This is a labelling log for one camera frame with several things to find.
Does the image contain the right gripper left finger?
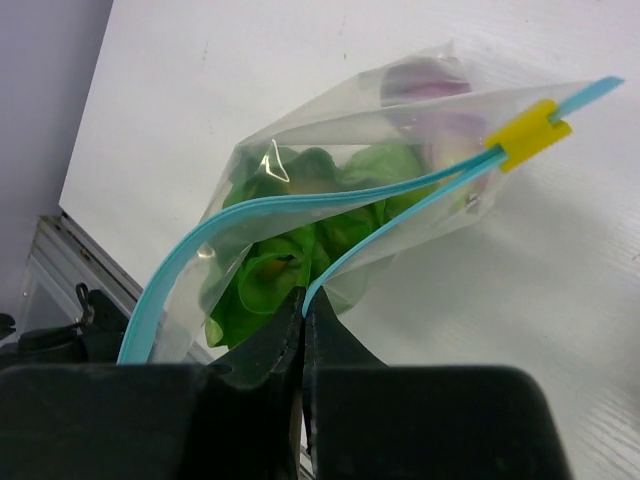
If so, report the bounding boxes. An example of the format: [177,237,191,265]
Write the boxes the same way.
[1,287,305,479]

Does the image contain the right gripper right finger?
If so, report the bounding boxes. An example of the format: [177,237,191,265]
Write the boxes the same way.
[303,291,572,479]

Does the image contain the clear zip top bag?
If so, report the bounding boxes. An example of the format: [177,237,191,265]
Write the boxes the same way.
[117,42,622,364]

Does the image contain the yellow zip slider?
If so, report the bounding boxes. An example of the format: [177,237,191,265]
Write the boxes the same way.
[485,99,572,173]

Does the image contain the fake green lettuce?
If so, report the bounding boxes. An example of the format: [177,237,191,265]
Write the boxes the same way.
[205,144,435,348]

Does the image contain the fake purple eggplant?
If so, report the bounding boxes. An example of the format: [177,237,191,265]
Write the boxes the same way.
[380,56,486,171]

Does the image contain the aluminium mounting rail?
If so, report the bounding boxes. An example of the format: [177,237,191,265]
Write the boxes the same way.
[16,214,142,338]

